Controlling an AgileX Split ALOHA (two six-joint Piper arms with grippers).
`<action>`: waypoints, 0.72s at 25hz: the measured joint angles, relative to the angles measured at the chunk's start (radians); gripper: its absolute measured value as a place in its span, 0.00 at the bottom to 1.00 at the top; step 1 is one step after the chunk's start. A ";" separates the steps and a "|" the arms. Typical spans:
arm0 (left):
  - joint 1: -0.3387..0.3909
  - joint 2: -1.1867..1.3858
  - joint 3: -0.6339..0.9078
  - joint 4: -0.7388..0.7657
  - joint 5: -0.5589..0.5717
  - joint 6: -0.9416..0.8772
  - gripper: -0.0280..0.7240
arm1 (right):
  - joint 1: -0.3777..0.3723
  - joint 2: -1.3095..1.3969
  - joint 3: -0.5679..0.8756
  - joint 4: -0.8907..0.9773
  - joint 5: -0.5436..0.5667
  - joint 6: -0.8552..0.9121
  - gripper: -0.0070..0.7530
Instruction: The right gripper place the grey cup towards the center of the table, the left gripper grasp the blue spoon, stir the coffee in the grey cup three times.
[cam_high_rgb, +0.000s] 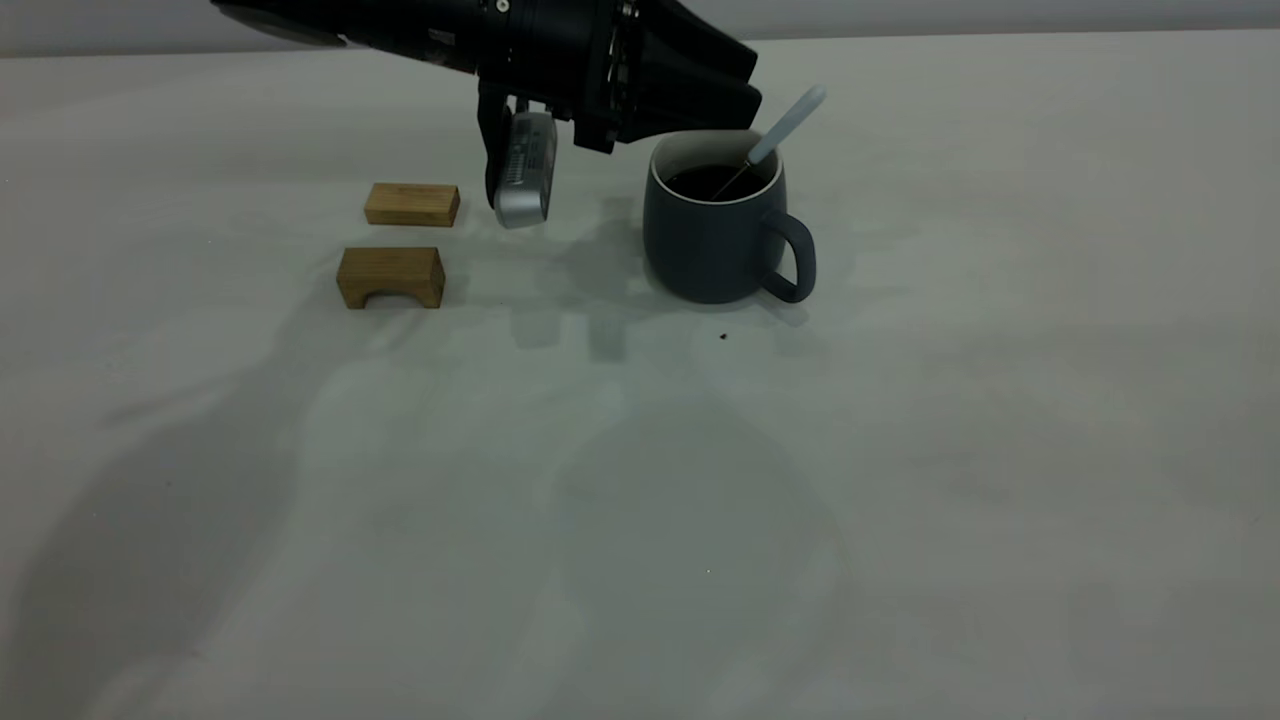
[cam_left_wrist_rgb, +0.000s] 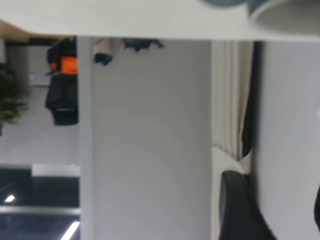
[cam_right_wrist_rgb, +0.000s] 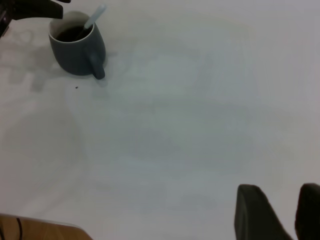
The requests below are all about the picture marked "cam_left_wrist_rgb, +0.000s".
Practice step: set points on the small blue object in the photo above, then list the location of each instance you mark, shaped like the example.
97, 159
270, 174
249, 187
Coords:
102, 58

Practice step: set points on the dark grey ceramic cup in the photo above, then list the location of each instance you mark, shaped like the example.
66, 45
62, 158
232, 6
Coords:
287, 17

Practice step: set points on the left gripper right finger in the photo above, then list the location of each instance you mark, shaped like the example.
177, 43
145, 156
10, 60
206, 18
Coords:
318, 207

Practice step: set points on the white room column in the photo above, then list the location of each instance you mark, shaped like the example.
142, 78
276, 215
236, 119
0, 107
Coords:
86, 137

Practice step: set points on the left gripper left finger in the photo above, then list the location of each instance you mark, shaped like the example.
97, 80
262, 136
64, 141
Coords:
237, 212

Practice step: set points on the round ceiling lamp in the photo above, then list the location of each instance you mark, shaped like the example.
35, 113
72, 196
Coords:
10, 198

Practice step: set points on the orange bag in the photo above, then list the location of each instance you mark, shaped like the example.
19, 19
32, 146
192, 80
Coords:
68, 65

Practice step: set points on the dark teal object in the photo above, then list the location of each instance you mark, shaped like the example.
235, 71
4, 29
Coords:
140, 44

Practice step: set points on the ceiling light strip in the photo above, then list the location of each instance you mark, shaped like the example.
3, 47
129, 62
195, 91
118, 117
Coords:
71, 230

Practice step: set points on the white pleated curtain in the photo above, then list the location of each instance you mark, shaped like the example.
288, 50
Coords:
230, 100

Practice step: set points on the green potted plant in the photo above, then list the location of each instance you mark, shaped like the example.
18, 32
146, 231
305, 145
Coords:
8, 105

